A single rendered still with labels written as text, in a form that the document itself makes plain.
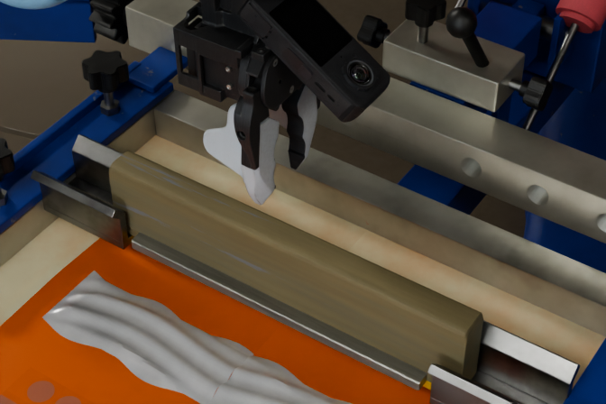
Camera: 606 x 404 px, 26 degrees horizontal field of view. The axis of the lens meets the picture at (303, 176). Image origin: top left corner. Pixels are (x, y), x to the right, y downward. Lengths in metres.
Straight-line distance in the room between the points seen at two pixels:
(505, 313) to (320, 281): 0.19
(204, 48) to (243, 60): 0.03
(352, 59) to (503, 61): 0.34
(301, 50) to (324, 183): 0.34
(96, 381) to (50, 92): 1.93
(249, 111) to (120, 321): 0.28
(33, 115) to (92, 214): 1.76
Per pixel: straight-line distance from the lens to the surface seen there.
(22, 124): 2.94
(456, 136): 1.22
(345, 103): 0.92
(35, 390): 1.13
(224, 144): 1.01
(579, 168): 1.20
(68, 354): 1.15
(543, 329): 1.17
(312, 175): 1.24
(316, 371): 1.12
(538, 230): 2.02
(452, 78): 1.25
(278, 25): 0.92
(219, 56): 0.96
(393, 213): 1.21
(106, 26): 1.41
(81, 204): 1.20
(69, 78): 3.05
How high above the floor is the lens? 1.81
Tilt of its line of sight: 41 degrees down
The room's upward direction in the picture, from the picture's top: straight up
